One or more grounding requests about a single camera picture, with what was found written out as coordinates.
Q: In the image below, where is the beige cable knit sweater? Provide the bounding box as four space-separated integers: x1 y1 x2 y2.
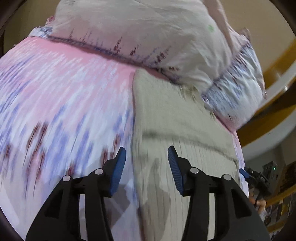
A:
132 69 243 240

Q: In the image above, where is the right hand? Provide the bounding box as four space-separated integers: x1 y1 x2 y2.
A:
248 192 266 216

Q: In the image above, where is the pink floral bed sheet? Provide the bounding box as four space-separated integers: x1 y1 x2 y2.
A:
0 36 249 241

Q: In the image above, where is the lavender floral pillow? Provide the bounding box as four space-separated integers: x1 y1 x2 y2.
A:
202 28 266 131

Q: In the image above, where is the pale pink floral duvet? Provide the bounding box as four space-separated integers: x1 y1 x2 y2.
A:
28 0 253 88

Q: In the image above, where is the wooden bed frame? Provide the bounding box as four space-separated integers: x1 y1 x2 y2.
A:
235 14 296 149

